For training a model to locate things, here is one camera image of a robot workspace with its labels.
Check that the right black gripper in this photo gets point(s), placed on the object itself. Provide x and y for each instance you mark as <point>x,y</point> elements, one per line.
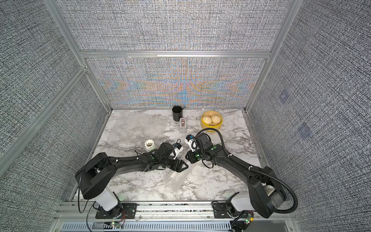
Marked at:
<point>191,159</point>

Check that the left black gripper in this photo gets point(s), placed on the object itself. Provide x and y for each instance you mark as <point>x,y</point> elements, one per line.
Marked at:
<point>179,169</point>

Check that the clear bubble wrap sheet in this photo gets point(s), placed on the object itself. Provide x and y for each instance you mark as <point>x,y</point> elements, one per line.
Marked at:
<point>196,178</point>

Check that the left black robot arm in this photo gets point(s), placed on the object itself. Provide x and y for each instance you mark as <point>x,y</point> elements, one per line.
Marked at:
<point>93,178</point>

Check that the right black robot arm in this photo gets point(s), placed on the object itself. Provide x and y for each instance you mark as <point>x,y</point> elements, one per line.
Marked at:
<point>266,193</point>

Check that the left bun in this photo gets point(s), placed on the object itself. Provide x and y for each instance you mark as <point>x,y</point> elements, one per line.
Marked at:
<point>207,120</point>

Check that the bun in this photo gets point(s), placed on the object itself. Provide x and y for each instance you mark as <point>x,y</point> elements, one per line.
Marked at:
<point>216,119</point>
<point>207,120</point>

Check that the yellow steamer basket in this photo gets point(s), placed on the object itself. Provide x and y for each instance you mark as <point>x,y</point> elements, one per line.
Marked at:
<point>210,113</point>

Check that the right bun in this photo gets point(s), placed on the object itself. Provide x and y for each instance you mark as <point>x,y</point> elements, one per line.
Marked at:
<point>216,119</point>

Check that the small white ribbed vase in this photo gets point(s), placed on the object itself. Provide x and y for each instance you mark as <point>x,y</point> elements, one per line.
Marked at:
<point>150,145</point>

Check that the black cup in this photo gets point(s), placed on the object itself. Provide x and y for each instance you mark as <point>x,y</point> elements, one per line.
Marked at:
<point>177,112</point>

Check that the aluminium front rail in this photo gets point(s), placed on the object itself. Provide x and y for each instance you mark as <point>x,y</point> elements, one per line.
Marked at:
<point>169,216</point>

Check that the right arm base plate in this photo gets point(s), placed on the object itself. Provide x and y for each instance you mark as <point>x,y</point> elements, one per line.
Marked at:
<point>223,210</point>

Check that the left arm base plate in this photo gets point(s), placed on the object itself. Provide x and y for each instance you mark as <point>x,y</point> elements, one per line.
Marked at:
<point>122,210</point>

